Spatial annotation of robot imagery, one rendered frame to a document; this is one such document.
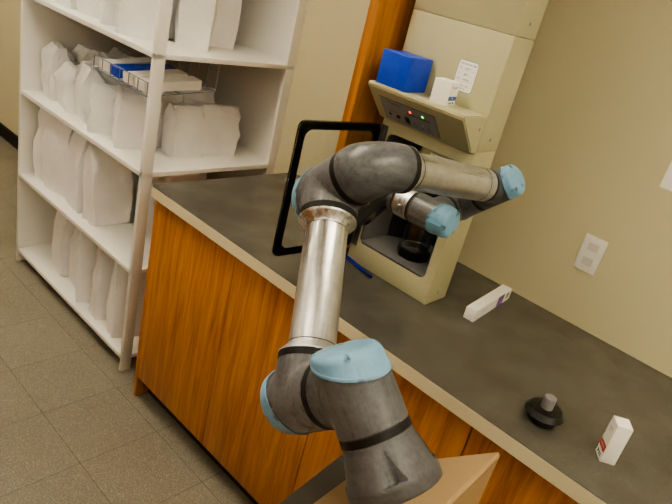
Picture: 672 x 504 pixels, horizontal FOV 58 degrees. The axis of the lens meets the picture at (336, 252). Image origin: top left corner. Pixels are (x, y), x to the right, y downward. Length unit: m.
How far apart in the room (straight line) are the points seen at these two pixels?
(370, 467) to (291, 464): 1.10
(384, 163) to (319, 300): 0.28
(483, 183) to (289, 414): 0.65
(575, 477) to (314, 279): 0.69
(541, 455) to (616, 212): 0.85
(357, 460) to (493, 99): 1.02
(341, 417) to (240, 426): 1.25
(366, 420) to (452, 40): 1.11
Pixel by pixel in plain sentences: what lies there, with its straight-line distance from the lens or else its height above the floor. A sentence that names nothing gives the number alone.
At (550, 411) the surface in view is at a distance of 1.52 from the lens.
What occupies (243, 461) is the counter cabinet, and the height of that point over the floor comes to 0.20.
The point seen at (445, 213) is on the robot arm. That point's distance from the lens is 1.40.
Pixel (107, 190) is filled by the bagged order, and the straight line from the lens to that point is 2.87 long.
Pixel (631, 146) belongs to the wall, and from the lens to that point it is 1.97.
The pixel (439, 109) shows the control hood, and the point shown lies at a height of 1.50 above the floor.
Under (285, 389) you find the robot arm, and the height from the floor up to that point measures 1.12.
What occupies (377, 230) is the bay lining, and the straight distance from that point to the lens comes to 1.98.
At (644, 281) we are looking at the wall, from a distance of 2.00.
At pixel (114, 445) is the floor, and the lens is 2.53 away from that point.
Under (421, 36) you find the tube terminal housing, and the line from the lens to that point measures 1.78.
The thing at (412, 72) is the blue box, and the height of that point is 1.56.
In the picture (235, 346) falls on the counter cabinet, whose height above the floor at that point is 0.58.
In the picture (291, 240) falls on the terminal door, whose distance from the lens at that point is 1.76.
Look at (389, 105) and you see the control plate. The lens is 1.74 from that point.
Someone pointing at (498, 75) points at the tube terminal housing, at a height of 1.61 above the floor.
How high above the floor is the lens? 1.75
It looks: 24 degrees down
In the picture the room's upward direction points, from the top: 14 degrees clockwise
